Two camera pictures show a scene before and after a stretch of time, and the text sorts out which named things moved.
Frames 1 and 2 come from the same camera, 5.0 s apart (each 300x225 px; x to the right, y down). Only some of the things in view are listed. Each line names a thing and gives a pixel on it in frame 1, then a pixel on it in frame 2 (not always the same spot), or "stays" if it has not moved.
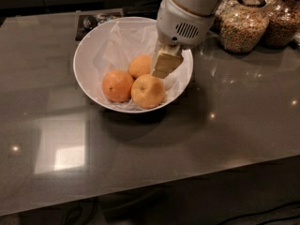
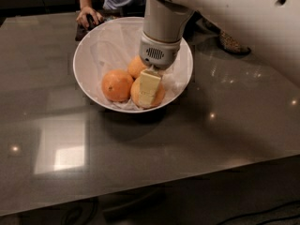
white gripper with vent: [180, 25] → [158, 54]
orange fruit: [147, 92] stays
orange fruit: [116, 85] stays
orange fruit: [140, 65] stays
